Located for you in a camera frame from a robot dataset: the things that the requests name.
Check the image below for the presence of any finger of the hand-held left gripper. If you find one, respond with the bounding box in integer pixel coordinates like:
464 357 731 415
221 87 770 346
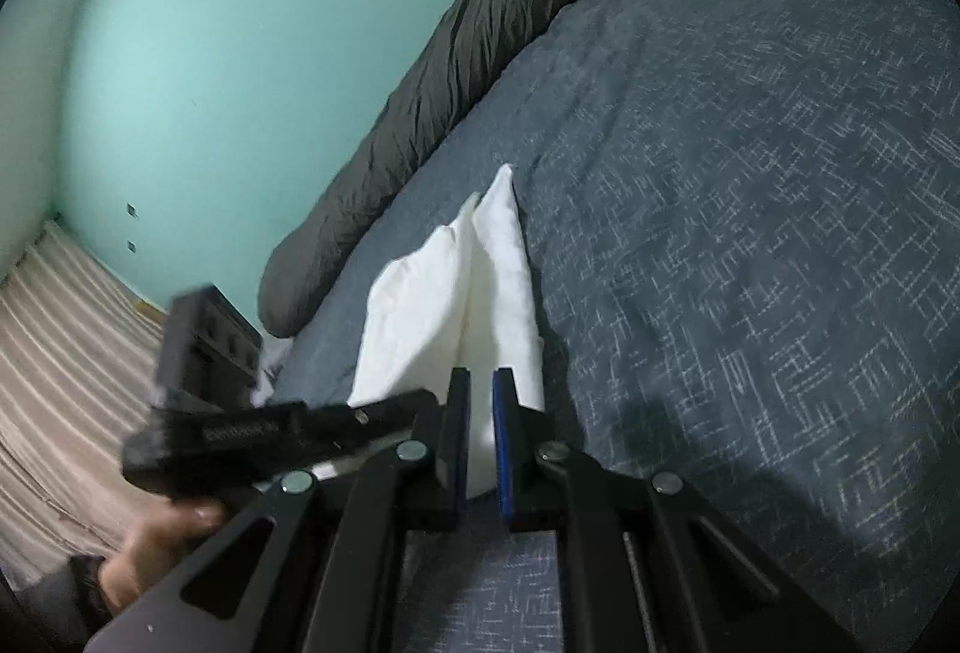
345 387 442 448

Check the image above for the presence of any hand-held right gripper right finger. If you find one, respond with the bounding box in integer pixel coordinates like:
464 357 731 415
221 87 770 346
491 366 863 653

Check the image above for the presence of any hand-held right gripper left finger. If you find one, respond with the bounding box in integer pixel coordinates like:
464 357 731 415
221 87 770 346
84 366 472 653

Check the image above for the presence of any white long-sleeve shirt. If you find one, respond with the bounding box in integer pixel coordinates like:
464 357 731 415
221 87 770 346
311 162 547 500

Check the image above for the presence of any person's left forearm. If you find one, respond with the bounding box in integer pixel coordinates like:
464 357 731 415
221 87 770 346
67 552 117 635

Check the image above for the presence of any person's left hand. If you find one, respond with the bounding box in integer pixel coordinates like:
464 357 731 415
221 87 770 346
97 495 226 613

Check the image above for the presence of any light grey bed sheet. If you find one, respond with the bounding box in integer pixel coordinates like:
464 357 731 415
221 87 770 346
251 334 297 410

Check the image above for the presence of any beige striped curtain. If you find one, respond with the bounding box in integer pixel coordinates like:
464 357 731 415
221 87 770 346
0 218 248 594

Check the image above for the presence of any blue-grey bed mattress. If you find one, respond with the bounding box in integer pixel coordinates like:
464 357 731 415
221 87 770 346
274 0 960 653

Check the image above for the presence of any dark grey rolled duvet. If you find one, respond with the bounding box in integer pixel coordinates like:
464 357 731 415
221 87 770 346
257 0 638 339

